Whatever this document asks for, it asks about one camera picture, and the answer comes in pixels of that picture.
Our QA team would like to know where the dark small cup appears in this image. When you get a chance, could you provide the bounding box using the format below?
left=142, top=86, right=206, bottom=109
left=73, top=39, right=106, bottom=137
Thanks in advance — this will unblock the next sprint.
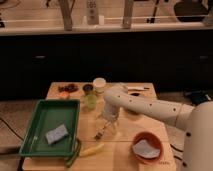
left=83, top=84, right=93, bottom=95

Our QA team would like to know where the white flat utensil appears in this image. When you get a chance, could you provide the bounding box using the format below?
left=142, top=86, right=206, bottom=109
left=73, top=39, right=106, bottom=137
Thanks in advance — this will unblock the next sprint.
left=127, top=86, right=149, bottom=91

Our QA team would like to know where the yellow banana toy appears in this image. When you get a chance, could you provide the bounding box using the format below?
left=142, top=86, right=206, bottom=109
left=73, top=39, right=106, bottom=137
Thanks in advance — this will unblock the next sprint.
left=79, top=143, right=104, bottom=157

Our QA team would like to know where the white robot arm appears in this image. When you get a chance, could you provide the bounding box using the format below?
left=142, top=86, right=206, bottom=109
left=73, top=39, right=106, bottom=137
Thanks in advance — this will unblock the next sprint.
left=102, top=86, right=213, bottom=171

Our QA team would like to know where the orange small toy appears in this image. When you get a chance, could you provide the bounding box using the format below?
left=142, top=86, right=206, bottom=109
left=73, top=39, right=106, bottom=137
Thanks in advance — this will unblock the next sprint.
left=59, top=91, right=70, bottom=99

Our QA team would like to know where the green vegetable toy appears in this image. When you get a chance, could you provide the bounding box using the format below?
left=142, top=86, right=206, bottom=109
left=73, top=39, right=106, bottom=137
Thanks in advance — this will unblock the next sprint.
left=65, top=139, right=82, bottom=168

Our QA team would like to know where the white crumpled cloth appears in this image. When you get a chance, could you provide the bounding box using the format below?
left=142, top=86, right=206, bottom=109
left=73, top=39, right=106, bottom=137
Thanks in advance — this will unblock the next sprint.
left=133, top=139, right=160, bottom=159

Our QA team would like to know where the green cup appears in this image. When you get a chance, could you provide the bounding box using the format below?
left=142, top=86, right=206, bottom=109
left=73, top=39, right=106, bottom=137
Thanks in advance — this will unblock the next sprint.
left=84, top=94, right=97, bottom=110

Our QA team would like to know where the green plastic tray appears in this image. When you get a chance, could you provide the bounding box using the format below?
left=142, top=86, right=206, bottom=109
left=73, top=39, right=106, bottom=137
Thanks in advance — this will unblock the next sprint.
left=19, top=99, right=80, bottom=157

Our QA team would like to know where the orange bowl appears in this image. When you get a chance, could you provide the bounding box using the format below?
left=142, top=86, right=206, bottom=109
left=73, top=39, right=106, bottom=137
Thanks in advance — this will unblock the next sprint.
left=131, top=132, right=163, bottom=165

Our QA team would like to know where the blue sponge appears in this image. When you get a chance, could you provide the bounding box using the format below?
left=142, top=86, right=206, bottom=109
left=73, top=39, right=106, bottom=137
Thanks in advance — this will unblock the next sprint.
left=45, top=124, right=68, bottom=145

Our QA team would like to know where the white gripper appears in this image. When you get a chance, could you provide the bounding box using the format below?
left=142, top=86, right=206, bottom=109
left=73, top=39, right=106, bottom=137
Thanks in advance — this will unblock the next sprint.
left=96, top=102, right=120, bottom=134

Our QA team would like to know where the brown grape bunch toy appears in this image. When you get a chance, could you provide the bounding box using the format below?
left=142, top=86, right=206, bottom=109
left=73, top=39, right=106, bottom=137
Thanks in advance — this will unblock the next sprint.
left=58, top=83, right=78, bottom=93

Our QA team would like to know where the dark round object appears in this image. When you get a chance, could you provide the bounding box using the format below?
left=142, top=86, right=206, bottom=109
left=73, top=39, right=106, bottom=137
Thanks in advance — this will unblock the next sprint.
left=130, top=93, right=140, bottom=97

